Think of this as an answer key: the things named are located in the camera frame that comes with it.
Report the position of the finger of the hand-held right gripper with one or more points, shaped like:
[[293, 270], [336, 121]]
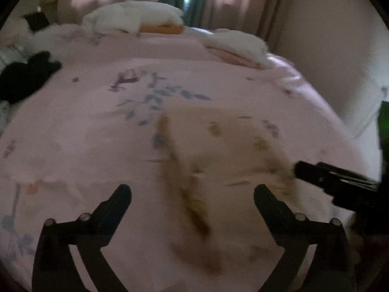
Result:
[[319, 173]]

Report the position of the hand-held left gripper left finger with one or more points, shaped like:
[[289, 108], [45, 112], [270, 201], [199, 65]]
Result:
[[120, 200]]

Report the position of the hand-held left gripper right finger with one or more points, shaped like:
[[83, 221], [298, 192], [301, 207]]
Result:
[[267, 203]]

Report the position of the beige printed small shirt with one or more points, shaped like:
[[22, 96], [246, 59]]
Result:
[[225, 152]]

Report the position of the white folded clothes pile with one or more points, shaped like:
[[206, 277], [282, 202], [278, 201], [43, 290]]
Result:
[[130, 15]]

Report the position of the pink printed bed sheet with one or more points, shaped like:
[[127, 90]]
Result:
[[91, 133]]

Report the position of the pink folded cloth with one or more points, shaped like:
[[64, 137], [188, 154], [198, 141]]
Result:
[[231, 56]]

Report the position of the white folded cloth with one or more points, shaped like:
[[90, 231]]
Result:
[[237, 44]]

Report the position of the black garment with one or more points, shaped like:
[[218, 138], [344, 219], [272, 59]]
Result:
[[24, 76]]

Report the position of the pale grey pillow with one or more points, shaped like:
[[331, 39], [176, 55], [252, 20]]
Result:
[[51, 39]]

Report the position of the orange folded cloth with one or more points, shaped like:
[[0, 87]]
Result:
[[161, 29]]

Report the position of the dark cloth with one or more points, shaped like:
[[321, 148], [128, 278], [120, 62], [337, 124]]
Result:
[[38, 20]]

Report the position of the teal curtain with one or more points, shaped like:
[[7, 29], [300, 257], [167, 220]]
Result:
[[197, 3]]

